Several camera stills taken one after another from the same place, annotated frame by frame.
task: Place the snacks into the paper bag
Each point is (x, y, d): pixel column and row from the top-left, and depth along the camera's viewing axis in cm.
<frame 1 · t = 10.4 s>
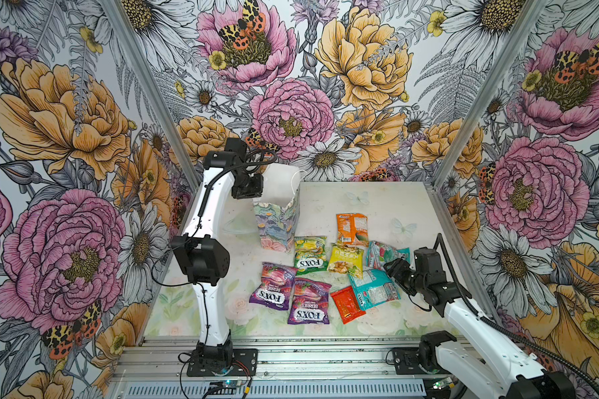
left hand: (258, 200, 86), fingers closed
right hand: (387, 275, 84), fingers open
floral paper gift bag: (277, 209, 82), point 26 cm above the table
orange snack packet: (352, 229, 104), point 3 cm above the table
green Fox's candy bag: (310, 254, 96), point 4 cm above the table
yellow snack packet: (346, 258, 96), point 3 cm above the table
teal pink candy packet: (378, 253, 96), point 4 cm above the table
teal white snack packet: (374, 288, 89), point 3 cm above the table
red sauce sachet: (346, 302, 87), on the table
purple Fox's bag left: (276, 287, 89), point 3 cm above the table
purple Fox's bag right: (310, 302, 84), point 4 cm above the table

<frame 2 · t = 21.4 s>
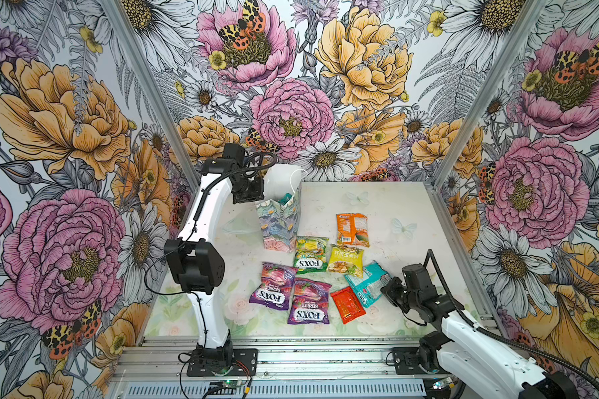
left hand: (261, 203, 86), fingers closed
right hand: (380, 294, 85), fingers closed
teal pink candy packet: (285, 199, 83), point 27 cm above the table
the other named things where they were.

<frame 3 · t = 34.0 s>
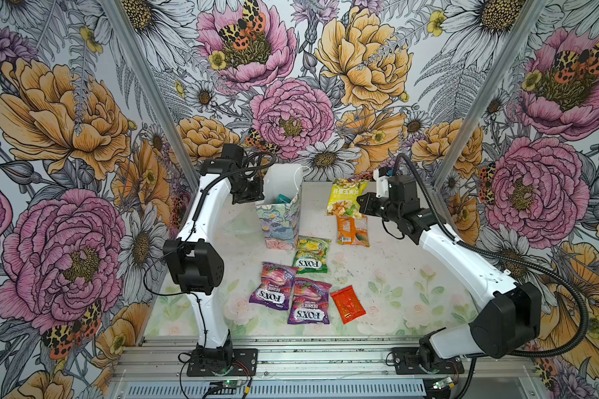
left hand: (261, 203, 85), fingers closed
right hand: (356, 204, 81), fingers closed
yellow snack packet: (344, 197, 86), point 25 cm above the table
teal white snack packet: (282, 198, 107), point 9 cm above the table
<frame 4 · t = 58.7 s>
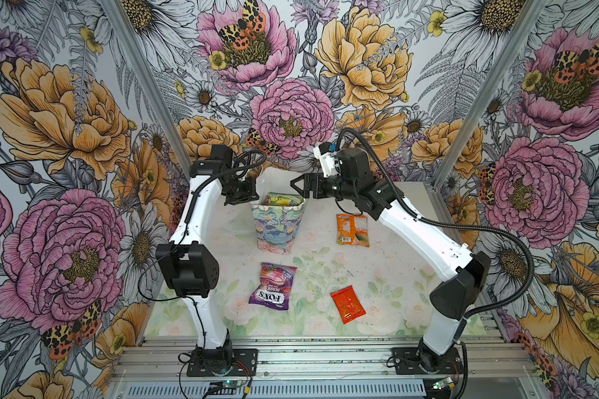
left hand: (256, 203, 84), fingers closed
right hand: (300, 188, 73), fingers open
floral paper gift bag: (277, 227, 87), point 18 cm above the table
